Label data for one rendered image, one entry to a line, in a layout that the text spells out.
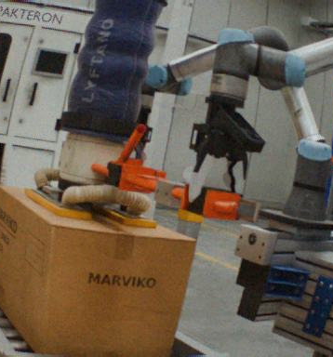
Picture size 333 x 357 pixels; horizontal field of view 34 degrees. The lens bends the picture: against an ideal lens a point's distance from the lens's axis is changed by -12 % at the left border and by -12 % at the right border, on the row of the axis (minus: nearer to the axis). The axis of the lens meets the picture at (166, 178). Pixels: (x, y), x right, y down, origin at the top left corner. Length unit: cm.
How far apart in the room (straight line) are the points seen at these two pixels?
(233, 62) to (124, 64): 51
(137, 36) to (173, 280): 66
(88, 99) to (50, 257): 46
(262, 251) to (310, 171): 28
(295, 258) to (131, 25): 81
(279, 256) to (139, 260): 40
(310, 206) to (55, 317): 79
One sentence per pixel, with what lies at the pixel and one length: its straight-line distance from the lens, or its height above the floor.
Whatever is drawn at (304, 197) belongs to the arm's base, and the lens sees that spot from 169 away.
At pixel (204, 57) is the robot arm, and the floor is 146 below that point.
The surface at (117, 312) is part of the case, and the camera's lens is 148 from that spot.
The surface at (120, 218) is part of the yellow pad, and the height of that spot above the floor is 96.
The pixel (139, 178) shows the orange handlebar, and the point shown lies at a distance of 135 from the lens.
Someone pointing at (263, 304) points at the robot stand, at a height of 78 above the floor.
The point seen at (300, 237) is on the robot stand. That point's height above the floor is 99.
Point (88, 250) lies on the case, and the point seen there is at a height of 90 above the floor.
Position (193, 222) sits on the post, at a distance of 210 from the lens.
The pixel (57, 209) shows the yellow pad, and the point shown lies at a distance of 149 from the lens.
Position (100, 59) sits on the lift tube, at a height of 137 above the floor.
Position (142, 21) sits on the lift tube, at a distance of 164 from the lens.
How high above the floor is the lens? 116
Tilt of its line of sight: 3 degrees down
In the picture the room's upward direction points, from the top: 10 degrees clockwise
